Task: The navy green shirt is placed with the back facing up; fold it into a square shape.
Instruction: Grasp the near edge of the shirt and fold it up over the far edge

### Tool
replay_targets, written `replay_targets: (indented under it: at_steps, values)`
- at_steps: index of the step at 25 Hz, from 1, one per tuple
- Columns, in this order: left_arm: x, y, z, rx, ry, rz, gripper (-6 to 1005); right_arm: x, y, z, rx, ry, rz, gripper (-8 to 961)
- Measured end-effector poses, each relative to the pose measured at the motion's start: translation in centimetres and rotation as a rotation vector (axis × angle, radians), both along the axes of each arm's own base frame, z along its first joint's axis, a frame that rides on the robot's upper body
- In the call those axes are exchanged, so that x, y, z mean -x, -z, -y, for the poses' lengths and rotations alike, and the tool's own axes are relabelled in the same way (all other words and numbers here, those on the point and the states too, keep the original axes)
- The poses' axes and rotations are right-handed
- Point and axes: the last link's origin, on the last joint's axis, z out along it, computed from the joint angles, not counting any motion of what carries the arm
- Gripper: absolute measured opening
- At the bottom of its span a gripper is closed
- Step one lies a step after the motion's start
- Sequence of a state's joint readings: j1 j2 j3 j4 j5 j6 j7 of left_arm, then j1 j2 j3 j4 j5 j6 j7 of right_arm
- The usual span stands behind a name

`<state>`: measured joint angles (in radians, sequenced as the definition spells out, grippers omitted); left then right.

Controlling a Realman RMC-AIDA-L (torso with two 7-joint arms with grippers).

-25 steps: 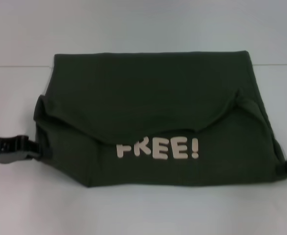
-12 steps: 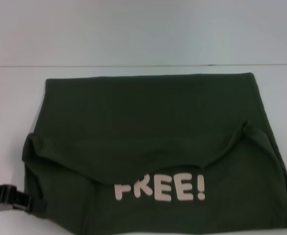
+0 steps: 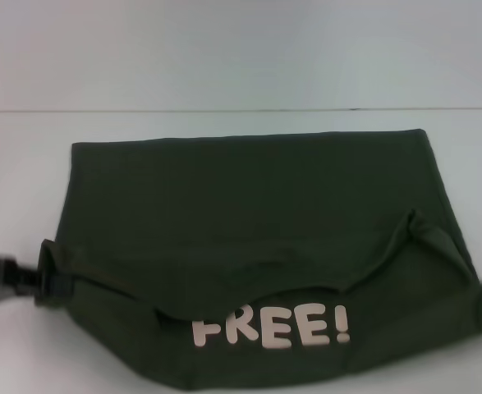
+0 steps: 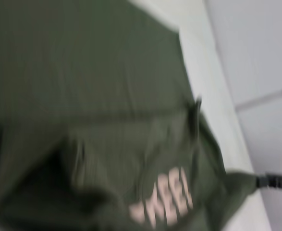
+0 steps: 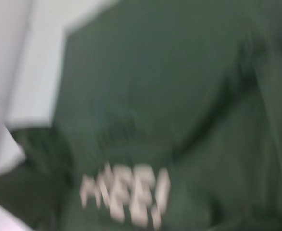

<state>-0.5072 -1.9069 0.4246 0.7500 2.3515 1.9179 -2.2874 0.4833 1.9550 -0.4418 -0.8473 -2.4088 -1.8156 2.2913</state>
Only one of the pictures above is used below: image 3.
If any dark green shirt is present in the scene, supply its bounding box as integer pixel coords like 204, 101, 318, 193
33, 129, 482, 394

